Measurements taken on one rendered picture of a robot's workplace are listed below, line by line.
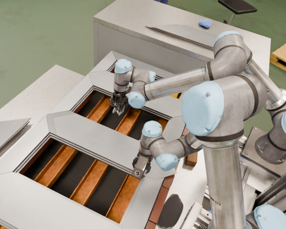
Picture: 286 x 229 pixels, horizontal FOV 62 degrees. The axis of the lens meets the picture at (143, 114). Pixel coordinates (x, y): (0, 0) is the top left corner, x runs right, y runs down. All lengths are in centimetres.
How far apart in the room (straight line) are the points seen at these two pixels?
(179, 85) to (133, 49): 99
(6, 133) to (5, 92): 148
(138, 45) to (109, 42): 24
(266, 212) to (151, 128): 46
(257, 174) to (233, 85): 79
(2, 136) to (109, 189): 66
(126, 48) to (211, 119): 144
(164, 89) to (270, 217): 55
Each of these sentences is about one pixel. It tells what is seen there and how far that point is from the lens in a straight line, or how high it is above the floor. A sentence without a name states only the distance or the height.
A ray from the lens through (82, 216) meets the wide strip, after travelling 112.
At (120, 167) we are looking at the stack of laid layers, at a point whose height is 83.
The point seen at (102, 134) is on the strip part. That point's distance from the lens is 133.
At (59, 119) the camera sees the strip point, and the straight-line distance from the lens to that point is 141.
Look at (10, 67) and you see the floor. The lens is 325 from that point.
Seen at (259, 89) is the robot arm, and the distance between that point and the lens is 62.
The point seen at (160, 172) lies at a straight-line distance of 123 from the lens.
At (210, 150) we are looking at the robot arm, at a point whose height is 146.
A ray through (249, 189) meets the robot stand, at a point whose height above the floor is 95.
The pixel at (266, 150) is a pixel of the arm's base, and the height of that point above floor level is 109.
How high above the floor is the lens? 191
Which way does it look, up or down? 47 degrees down
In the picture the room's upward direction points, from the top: 12 degrees clockwise
